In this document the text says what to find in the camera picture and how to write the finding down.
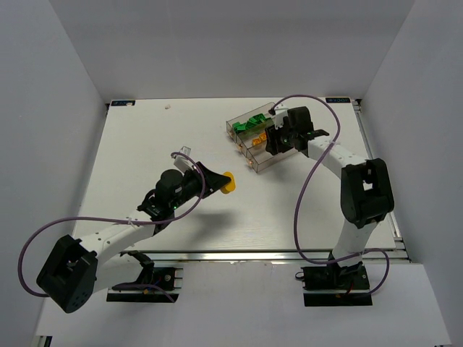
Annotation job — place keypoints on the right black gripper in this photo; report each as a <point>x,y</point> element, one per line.
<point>272,139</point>

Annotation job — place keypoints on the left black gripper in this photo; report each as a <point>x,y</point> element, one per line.
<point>203,179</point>

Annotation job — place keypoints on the yellow round lego piece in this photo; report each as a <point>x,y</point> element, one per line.
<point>231,185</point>

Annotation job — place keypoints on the green lego upside-down rectangular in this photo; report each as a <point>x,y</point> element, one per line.
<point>257,119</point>

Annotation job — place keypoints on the green 2x4 lego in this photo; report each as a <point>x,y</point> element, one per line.
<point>241,127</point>

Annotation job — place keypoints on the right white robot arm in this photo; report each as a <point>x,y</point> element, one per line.
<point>366,196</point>

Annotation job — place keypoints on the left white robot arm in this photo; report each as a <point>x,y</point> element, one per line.
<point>77,268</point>

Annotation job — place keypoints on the clear three-compartment container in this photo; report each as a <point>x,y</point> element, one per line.
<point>247,131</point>

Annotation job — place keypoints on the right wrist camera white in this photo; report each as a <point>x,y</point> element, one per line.
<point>278,112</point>

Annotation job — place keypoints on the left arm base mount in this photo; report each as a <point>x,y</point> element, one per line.
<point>135,278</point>

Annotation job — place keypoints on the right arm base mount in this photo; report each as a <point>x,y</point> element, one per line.
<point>330,286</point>

